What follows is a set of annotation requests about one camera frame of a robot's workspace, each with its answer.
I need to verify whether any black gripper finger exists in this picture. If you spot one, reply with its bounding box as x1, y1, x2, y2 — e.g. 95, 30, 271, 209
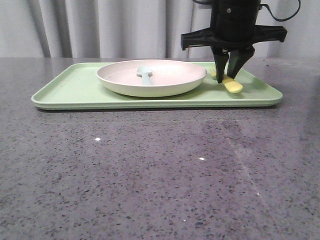
227, 46, 255, 79
212, 47, 229, 84

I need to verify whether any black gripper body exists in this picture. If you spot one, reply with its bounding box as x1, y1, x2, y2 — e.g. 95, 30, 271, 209
180, 0, 287, 52

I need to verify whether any yellow plastic fork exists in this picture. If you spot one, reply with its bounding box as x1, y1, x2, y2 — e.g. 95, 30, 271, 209
209, 66, 243, 94

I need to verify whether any pale pink round plate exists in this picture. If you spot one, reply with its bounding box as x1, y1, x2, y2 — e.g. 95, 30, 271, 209
97, 59, 207, 98

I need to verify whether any light blue plastic spoon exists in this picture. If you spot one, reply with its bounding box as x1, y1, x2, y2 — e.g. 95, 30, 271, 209
136, 65, 152, 86

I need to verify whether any light green plastic tray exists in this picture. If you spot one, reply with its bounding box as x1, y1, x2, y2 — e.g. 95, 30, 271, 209
31, 62, 283, 111

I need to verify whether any grey curtain backdrop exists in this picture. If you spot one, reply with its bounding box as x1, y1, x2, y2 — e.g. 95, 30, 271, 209
0, 0, 320, 60

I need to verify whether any black cable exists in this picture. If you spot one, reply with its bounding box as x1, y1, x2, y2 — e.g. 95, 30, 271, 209
259, 0, 301, 22

